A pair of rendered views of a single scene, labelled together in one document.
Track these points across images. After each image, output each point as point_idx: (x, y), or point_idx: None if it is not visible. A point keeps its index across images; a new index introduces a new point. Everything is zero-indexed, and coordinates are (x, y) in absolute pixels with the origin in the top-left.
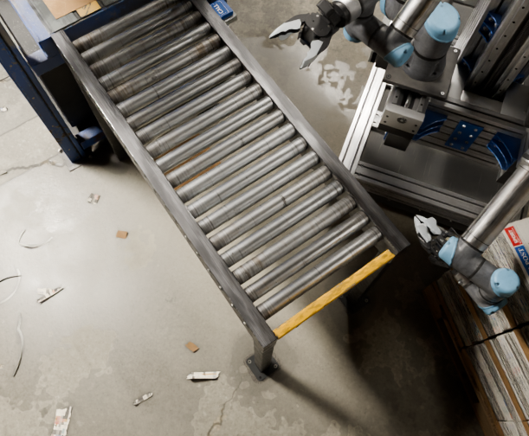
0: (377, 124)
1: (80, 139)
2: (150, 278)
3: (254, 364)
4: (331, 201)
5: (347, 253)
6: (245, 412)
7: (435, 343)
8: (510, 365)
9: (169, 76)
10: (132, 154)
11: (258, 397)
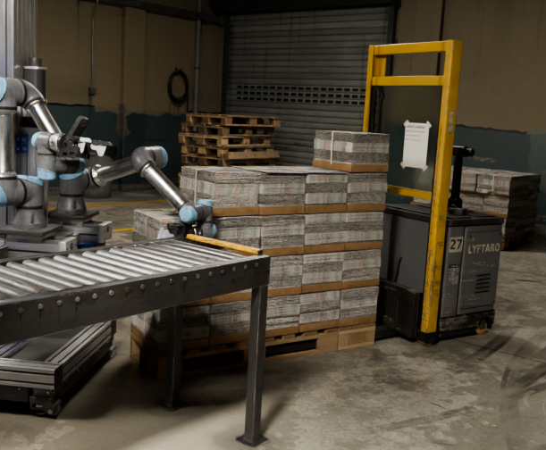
0: (1, 355)
1: None
2: None
3: (254, 442)
4: (66, 418)
5: (192, 244)
6: (299, 444)
7: (201, 376)
8: None
9: (27, 278)
10: (123, 282)
11: (283, 439)
